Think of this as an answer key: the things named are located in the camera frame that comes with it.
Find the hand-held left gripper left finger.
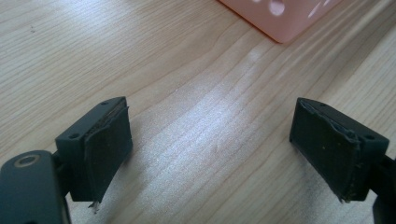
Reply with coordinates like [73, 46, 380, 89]
[54, 95, 134, 215]

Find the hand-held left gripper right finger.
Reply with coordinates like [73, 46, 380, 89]
[289, 97, 390, 203]

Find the pink perforated plastic basket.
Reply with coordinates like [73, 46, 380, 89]
[217, 0, 345, 45]

